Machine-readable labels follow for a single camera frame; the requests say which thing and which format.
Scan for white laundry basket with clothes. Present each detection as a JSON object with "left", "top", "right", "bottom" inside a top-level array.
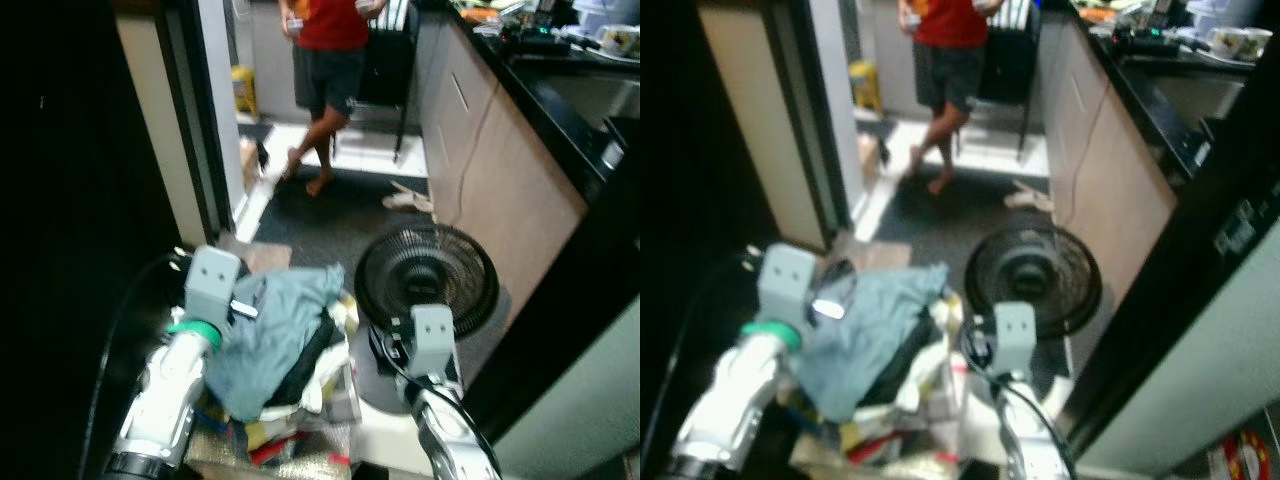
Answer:
[
  {"left": 185, "top": 290, "right": 364, "bottom": 471},
  {"left": 790, "top": 290, "right": 973, "bottom": 471}
]

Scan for white washing machine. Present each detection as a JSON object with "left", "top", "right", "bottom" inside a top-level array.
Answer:
[
  {"left": 460, "top": 180, "right": 641, "bottom": 480},
  {"left": 1058, "top": 130, "right": 1280, "bottom": 480}
]

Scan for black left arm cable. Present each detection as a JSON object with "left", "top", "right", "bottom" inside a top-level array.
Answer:
[
  {"left": 640, "top": 250, "right": 763, "bottom": 473},
  {"left": 78, "top": 250, "right": 193, "bottom": 473}
]

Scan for beige door panel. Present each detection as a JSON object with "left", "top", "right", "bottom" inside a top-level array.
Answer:
[
  {"left": 113, "top": 8, "right": 219, "bottom": 248},
  {"left": 697, "top": 5, "right": 832, "bottom": 252}
]

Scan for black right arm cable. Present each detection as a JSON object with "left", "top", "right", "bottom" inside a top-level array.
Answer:
[
  {"left": 368, "top": 318, "right": 471, "bottom": 441},
  {"left": 958, "top": 312, "right": 1051, "bottom": 441}
]

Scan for pale slippers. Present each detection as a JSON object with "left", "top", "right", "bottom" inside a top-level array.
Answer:
[
  {"left": 383, "top": 180, "right": 437, "bottom": 214},
  {"left": 1003, "top": 180, "right": 1055, "bottom": 214}
]

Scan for black chair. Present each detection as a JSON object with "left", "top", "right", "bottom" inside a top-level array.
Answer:
[
  {"left": 355, "top": 0, "right": 422, "bottom": 166},
  {"left": 975, "top": 0, "right": 1043, "bottom": 162}
]

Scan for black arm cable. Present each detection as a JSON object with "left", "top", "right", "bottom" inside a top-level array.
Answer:
[
  {"left": 958, "top": 312, "right": 1051, "bottom": 441},
  {"left": 640, "top": 250, "right": 763, "bottom": 473},
  {"left": 78, "top": 250, "right": 193, "bottom": 473},
  {"left": 368, "top": 318, "right": 471, "bottom": 441}
]

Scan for beige kitchen cabinet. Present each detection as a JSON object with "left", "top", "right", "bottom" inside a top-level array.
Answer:
[
  {"left": 415, "top": 10, "right": 589, "bottom": 323},
  {"left": 1035, "top": 12, "right": 1180, "bottom": 303}
]

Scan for person in red shirt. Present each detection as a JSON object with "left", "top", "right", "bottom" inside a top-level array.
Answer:
[
  {"left": 897, "top": 0, "right": 1007, "bottom": 196},
  {"left": 278, "top": 0, "right": 390, "bottom": 198}
]

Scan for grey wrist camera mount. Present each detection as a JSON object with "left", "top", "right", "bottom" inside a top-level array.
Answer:
[
  {"left": 755, "top": 243, "right": 818, "bottom": 332},
  {"left": 410, "top": 305, "right": 462, "bottom": 380},
  {"left": 990, "top": 302, "right": 1039, "bottom": 377},
  {"left": 183, "top": 246, "right": 259, "bottom": 327}
]

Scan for grey-blue cloth garment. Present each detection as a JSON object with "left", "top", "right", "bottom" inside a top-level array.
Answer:
[
  {"left": 800, "top": 262, "right": 951, "bottom": 422},
  {"left": 205, "top": 263, "right": 347, "bottom": 422}
]

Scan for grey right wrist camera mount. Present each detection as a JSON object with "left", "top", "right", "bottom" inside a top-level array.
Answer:
[
  {"left": 410, "top": 305, "right": 462, "bottom": 380},
  {"left": 990, "top": 302, "right": 1039, "bottom": 377}
]

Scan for black floor fan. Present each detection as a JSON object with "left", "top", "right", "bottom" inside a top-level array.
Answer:
[
  {"left": 354, "top": 222, "right": 501, "bottom": 416},
  {"left": 962, "top": 222, "right": 1104, "bottom": 401}
]

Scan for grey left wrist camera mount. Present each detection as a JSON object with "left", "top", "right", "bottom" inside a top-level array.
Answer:
[
  {"left": 183, "top": 246, "right": 259, "bottom": 327},
  {"left": 755, "top": 243, "right": 818, "bottom": 332}
]

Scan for black countertop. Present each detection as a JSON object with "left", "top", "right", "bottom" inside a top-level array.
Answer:
[
  {"left": 440, "top": 5, "right": 641, "bottom": 203},
  {"left": 1060, "top": 5, "right": 1280, "bottom": 183}
]

